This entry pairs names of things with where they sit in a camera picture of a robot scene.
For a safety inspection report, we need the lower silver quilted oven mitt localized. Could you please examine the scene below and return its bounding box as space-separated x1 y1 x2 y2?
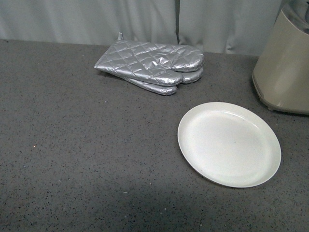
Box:
122 67 204 96

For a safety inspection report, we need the silver quilted oven mitt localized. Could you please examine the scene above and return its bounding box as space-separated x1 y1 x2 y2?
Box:
94 33 204 87
122 67 204 96

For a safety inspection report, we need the upper silver quilted oven mitt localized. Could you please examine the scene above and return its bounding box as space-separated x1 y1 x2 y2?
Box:
94 33 204 87

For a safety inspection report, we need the white round plate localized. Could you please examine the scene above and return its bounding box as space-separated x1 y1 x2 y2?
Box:
178 102 281 188

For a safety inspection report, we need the grey-white curtain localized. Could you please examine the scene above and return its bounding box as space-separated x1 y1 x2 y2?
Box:
0 0 284 55

